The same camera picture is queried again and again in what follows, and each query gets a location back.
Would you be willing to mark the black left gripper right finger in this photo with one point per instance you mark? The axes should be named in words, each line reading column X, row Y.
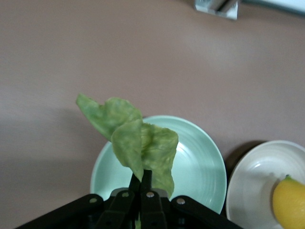
column 152, row 210

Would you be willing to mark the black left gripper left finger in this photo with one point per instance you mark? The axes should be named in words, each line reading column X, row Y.
column 119, row 210

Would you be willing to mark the green lettuce leaf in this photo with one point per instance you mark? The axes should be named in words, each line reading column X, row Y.
column 128, row 143

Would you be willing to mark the yellow lemon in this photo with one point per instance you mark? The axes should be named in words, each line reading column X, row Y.
column 290, row 202

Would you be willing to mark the light green plate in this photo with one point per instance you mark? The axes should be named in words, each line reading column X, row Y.
column 200, row 167

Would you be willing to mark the beige plate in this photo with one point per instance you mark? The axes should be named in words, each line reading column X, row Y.
column 250, row 181

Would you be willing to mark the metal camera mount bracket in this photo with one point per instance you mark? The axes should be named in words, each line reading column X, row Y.
column 216, row 8

